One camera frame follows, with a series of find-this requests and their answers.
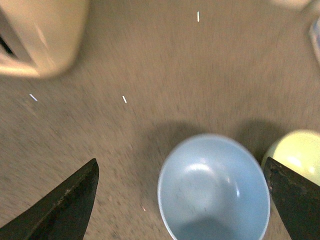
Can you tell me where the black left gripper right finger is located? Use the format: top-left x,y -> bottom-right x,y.
263,157 -> 320,240

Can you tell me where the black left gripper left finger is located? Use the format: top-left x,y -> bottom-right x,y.
0,158 -> 99,240

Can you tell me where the green bowl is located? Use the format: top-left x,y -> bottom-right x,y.
261,129 -> 320,185

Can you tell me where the blue bowl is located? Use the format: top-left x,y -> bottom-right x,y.
157,134 -> 271,240

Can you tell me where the cream two-slot toaster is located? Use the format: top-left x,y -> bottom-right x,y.
0,0 -> 90,78

